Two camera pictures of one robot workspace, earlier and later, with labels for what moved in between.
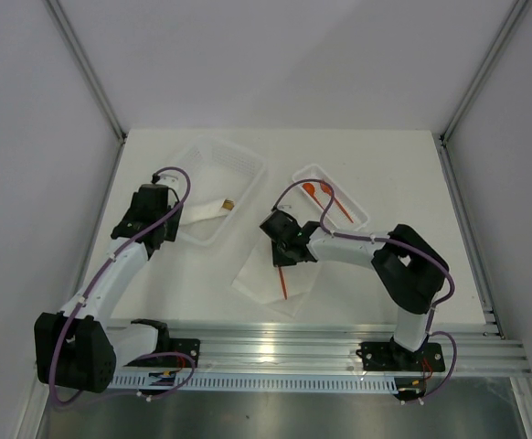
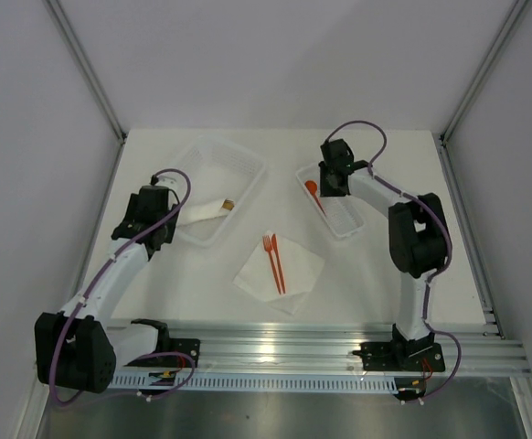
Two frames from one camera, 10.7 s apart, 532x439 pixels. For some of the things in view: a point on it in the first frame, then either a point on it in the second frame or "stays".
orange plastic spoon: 310,188 stays
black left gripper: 172,225 stays
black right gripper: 280,261 to 325,191
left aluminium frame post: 90,73 stays
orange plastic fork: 328,190 to 268,242
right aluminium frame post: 518,11 stays
